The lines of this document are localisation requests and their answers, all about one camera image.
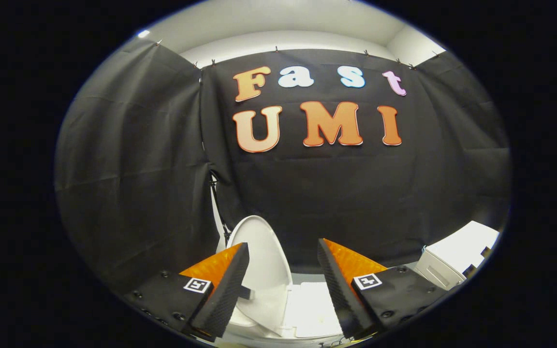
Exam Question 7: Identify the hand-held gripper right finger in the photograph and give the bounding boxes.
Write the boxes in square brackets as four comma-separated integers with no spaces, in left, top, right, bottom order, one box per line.
[317,237,450,339]

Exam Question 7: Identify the black backdrop cloth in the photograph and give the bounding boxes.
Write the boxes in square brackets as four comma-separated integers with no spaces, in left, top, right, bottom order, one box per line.
[55,36,512,300]

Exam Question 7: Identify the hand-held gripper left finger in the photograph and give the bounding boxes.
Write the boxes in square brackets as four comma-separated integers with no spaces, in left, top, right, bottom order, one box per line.
[124,242,250,339]

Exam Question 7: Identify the thin black stand rod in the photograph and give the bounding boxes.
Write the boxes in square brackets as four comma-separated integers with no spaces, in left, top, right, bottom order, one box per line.
[209,172,232,247]

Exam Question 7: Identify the white drawer cabinet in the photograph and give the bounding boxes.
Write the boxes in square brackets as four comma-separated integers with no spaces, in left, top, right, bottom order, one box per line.
[414,220,500,291]

